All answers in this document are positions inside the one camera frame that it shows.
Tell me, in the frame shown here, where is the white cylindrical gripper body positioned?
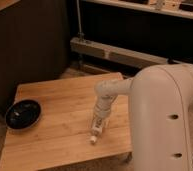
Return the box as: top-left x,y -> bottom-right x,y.
94,96 -> 116,119

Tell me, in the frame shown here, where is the white plastic bottle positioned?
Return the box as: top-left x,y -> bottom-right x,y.
90,115 -> 109,144

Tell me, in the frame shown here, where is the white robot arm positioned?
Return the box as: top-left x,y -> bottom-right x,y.
90,63 -> 193,171

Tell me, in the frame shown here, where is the black ceramic bowl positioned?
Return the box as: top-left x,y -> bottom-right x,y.
5,99 -> 41,130

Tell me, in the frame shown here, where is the grey baseboard heater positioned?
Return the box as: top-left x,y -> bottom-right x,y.
70,37 -> 167,68

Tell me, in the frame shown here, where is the vertical metal pipe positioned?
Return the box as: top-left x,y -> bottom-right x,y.
76,0 -> 84,41

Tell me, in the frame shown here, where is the wooden shelf with items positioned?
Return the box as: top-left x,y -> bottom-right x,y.
84,0 -> 193,19

